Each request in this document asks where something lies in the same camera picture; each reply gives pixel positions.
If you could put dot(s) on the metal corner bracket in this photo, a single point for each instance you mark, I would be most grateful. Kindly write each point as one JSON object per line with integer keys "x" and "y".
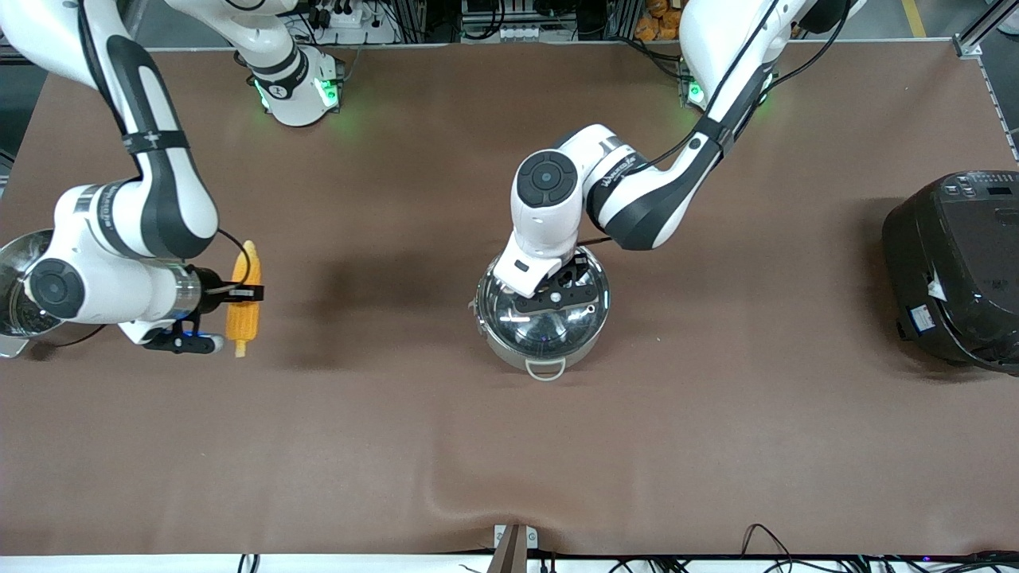
{"x": 968, "y": 48}

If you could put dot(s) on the brown table cloth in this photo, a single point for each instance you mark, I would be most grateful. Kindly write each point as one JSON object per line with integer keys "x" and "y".
{"x": 398, "y": 438}

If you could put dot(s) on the glass lid with copper knob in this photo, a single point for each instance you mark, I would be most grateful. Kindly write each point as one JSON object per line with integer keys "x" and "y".
{"x": 541, "y": 330}

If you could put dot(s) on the small white power strip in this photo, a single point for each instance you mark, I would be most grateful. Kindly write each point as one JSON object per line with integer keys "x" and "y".
{"x": 521, "y": 33}

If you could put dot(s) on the black rice cooker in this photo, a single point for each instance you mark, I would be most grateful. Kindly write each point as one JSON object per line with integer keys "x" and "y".
{"x": 947, "y": 278}

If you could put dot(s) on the pile of orange snacks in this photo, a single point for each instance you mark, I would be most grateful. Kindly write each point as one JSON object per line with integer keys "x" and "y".
{"x": 657, "y": 24}

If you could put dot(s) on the steel steamer pot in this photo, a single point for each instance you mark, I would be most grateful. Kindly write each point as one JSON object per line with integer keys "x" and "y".
{"x": 12, "y": 310}

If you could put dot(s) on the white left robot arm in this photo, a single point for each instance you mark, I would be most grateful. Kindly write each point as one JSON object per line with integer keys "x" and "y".
{"x": 637, "y": 199}

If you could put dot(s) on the grey steel cooking pot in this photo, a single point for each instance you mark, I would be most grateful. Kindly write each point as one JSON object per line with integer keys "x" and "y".
{"x": 509, "y": 356}

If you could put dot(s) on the white power strip with plugs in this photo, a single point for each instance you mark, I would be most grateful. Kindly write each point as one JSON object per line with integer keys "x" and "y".
{"x": 338, "y": 14}

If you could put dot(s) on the yellow corn cob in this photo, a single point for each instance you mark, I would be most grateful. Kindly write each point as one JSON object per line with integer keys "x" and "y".
{"x": 243, "y": 326}

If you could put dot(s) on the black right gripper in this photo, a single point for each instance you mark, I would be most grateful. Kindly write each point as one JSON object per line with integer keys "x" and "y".
{"x": 212, "y": 290}

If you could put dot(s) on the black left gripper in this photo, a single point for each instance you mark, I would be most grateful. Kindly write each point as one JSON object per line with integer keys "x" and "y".
{"x": 578, "y": 269}

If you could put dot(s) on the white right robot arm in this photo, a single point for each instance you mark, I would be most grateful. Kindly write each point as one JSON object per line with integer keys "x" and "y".
{"x": 159, "y": 199}

